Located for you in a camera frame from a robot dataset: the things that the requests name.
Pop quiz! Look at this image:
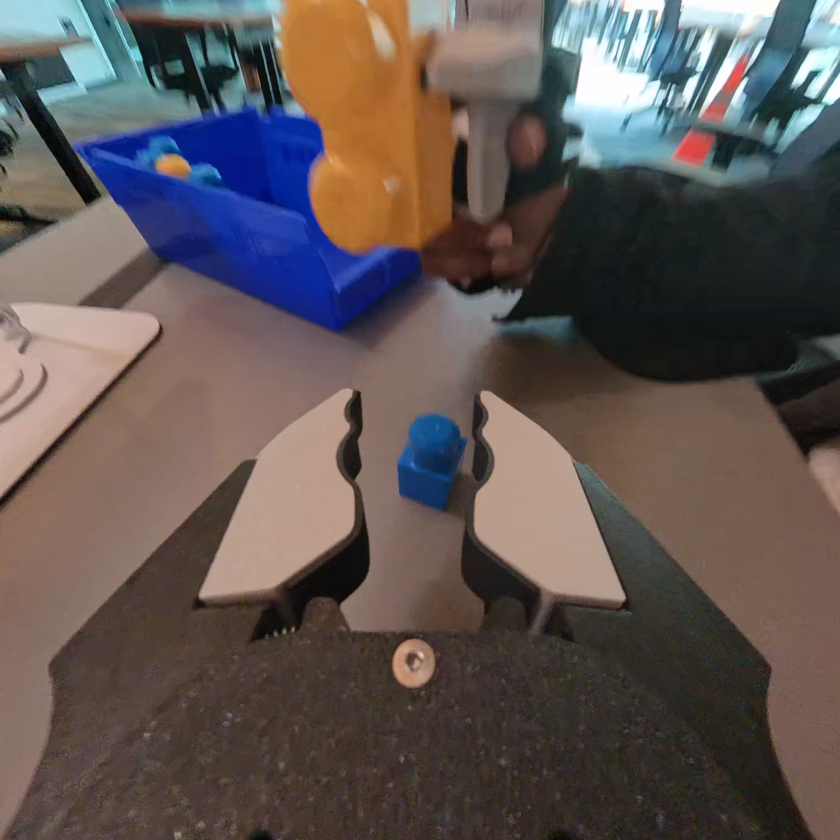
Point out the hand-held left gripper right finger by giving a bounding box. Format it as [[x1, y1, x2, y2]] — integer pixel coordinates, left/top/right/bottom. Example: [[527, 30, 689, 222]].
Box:
[[461, 391, 627, 611]]

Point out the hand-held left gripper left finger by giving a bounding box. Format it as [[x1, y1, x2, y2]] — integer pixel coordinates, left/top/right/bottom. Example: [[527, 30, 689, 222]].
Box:
[[197, 388, 370, 608]]

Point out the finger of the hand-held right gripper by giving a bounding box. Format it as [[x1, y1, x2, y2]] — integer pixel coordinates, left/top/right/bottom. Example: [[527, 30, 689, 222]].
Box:
[[425, 29, 546, 224]]

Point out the yellow two-stud mega block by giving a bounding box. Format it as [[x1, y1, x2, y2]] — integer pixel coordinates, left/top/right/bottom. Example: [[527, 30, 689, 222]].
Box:
[[281, 0, 455, 253]]

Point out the blue plastic bin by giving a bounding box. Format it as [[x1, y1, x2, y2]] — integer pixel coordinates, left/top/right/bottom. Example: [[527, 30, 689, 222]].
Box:
[[74, 108, 424, 331]]

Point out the person's right forearm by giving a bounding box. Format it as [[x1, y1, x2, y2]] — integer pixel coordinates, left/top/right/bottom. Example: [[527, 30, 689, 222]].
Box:
[[492, 118, 840, 382]]

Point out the person's right hand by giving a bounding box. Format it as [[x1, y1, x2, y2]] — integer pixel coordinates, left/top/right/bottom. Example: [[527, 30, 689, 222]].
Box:
[[420, 113, 572, 293]]

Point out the orange traffic cone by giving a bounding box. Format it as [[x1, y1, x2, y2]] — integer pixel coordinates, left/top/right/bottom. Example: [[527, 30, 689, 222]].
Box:
[[672, 52, 750, 165]]

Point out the wooden document stand white base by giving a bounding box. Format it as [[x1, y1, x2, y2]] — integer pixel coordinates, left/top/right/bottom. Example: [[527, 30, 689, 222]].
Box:
[[0, 301, 161, 500]]

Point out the person's pale garment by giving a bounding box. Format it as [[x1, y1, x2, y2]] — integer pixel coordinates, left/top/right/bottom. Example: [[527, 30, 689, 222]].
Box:
[[807, 446, 840, 514]]

